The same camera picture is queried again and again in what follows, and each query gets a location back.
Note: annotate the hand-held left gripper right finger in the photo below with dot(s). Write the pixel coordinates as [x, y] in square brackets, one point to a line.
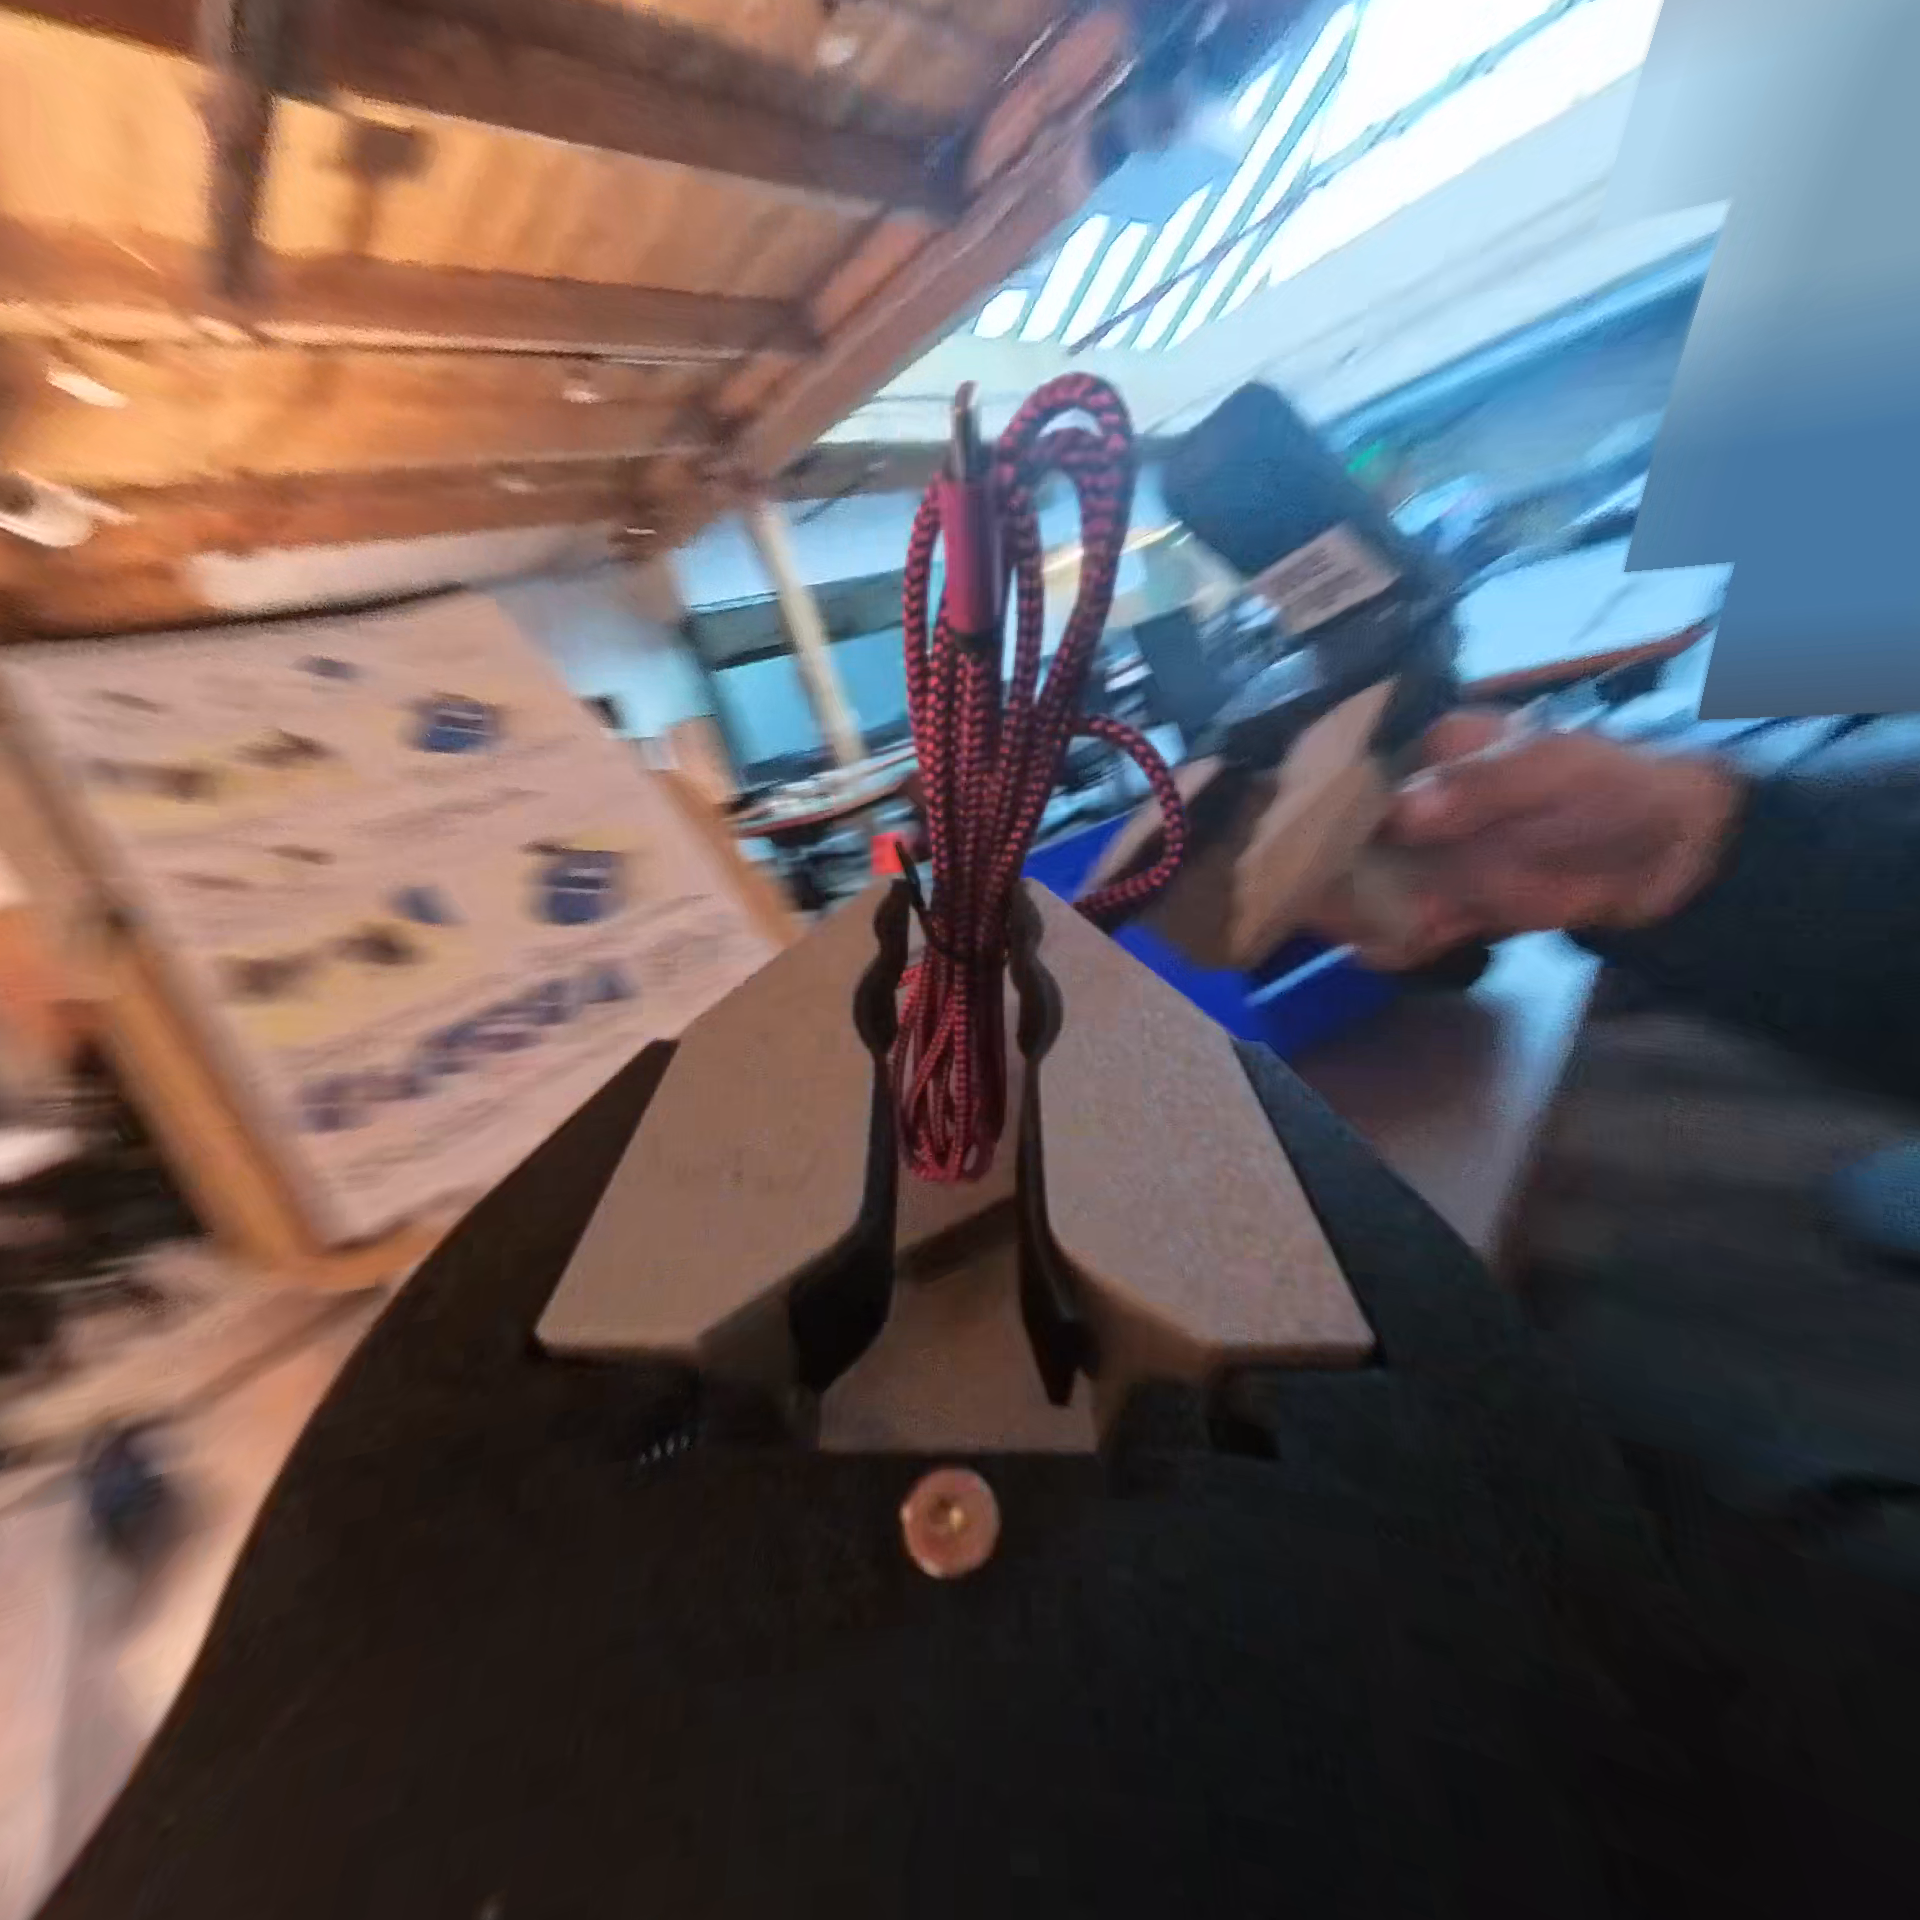
[1186, 1185]

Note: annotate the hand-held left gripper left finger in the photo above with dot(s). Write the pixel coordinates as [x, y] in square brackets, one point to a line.
[753, 1185]

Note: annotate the blue plastic bin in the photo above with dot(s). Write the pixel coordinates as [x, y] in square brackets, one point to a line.
[1290, 1007]

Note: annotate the person's right forearm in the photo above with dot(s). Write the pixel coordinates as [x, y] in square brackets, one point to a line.
[1817, 901]

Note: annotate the person's right hand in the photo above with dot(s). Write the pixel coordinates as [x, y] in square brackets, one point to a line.
[1560, 840]

